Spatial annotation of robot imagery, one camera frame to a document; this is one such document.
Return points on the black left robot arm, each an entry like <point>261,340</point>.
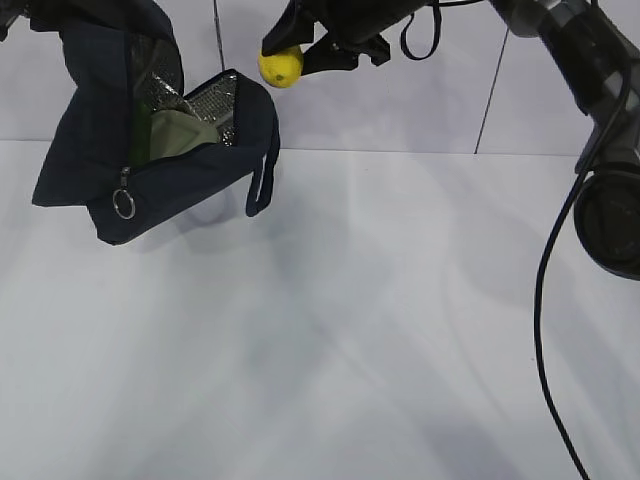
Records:
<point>10,11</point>

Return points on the yellow lemon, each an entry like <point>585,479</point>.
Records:
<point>283,69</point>

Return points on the dark navy lunch bag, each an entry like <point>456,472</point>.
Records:
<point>118,52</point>

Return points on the green cucumber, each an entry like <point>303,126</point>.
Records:
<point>141,133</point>

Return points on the glass container with green lid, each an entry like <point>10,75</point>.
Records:
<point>174,133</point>

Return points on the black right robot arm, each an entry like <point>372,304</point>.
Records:
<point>598,63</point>

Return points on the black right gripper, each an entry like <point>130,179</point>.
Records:
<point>353,29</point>

